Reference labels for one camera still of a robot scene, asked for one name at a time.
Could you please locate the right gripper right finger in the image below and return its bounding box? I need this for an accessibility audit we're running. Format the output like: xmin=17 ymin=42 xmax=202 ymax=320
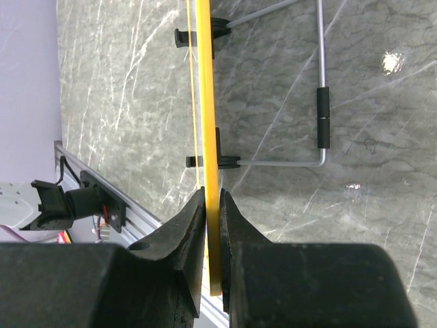
xmin=220 ymin=189 xmax=270 ymax=313

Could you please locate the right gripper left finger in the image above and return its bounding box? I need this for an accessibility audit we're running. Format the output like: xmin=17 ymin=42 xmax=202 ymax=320
xmin=128 ymin=188 xmax=206 ymax=320

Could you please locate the yellow framed whiteboard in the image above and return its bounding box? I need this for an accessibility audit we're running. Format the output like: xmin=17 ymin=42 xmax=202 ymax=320
xmin=174 ymin=1 xmax=330 ymax=296

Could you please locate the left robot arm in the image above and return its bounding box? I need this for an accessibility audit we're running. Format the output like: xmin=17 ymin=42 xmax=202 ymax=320
xmin=1 ymin=180 xmax=74 ymax=231

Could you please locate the aluminium mounting rail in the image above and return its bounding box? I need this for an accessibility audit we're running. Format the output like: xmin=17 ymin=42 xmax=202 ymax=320
xmin=55 ymin=141 xmax=229 ymax=327

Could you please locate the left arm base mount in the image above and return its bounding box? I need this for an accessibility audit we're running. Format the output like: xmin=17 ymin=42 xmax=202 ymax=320
xmin=65 ymin=170 xmax=127 ymax=233

